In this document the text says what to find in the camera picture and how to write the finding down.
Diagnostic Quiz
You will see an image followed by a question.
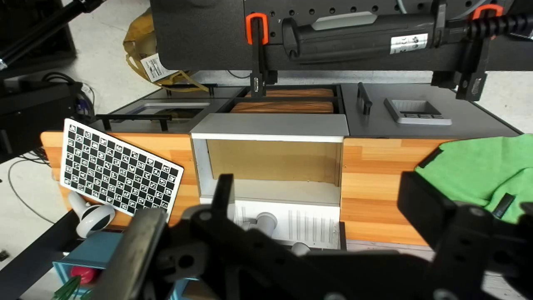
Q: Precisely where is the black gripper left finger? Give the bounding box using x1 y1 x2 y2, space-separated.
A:
90 174 264 300

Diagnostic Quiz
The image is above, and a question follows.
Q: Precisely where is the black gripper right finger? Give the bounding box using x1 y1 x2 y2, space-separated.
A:
398 172 533 300

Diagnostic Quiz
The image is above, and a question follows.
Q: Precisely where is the green microfibre cloth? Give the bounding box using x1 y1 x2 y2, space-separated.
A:
415 134 533 225

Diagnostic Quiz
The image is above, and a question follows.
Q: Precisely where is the blue open box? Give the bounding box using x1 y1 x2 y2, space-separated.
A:
52 230 197 300

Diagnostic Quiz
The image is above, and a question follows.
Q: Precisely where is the white handheld controller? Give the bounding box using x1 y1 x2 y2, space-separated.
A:
69 190 119 240

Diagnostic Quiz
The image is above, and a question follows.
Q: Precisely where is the small red object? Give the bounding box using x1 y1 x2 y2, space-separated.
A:
70 265 99 285

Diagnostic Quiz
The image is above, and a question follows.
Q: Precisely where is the small green object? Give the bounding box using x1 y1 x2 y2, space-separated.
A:
54 275 82 300

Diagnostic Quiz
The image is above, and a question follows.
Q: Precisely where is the black white calibration checkerboard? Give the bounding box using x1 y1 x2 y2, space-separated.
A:
59 117 187 217

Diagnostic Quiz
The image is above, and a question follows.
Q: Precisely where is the black beam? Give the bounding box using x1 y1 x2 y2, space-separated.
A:
0 209 87 300

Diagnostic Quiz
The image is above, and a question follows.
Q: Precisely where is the white ribbed sink basin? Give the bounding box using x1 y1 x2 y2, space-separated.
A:
232 199 343 250

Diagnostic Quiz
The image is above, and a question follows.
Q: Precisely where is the small black hook stand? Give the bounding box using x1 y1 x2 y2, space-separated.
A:
355 82 375 117

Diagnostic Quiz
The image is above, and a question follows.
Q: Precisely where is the small grey cup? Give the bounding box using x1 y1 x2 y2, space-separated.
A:
255 212 280 235

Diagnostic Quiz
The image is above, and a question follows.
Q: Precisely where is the orange black bar clamp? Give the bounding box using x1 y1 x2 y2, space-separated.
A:
245 12 280 104
455 2 507 104

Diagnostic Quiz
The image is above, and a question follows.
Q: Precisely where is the black equipment case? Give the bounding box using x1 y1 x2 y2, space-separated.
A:
0 70 97 164

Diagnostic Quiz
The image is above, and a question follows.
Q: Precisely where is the white open cabinet box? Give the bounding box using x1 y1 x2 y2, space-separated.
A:
190 114 350 209

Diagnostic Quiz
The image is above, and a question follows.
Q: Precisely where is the black tube with white label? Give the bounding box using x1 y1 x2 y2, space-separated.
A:
280 15 447 64

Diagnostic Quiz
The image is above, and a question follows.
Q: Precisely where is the black perforated mounting panel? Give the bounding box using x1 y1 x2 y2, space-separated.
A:
149 0 533 74

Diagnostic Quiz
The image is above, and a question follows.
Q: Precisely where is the black tripod stand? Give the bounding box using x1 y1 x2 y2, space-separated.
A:
0 0 107 74

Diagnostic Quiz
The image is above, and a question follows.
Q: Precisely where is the thin black floor cable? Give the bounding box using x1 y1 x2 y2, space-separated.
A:
5 157 60 225

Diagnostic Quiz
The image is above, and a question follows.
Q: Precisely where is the black metal frame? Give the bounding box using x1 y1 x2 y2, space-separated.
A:
94 82 347 134

